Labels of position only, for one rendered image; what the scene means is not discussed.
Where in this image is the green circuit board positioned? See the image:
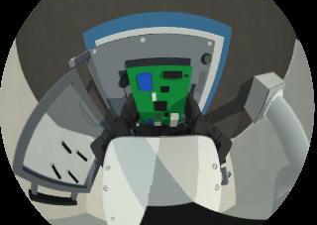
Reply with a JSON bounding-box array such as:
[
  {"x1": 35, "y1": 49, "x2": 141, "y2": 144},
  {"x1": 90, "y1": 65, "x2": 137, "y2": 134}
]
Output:
[{"x1": 126, "y1": 65, "x2": 193, "y2": 127}]

